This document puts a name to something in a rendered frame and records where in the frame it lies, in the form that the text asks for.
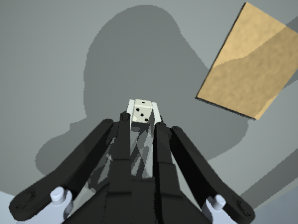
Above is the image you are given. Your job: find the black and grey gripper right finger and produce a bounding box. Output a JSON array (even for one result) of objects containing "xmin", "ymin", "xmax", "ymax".
[{"xmin": 150, "ymin": 102, "xmax": 255, "ymax": 224}]

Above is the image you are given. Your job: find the tan rectangular mat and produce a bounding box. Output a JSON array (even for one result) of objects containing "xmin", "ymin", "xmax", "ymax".
[{"xmin": 197, "ymin": 2, "xmax": 298, "ymax": 119}]

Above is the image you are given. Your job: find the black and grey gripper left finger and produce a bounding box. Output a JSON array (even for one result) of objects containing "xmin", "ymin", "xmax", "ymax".
[{"xmin": 9, "ymin": 100, "xmax": 134, "ymax": 224}]

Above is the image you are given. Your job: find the white die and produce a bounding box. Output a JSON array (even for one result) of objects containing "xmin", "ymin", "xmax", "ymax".
[{"xmin": 132, "ymin": 99, "xmax": 153, "ymax": 124}]

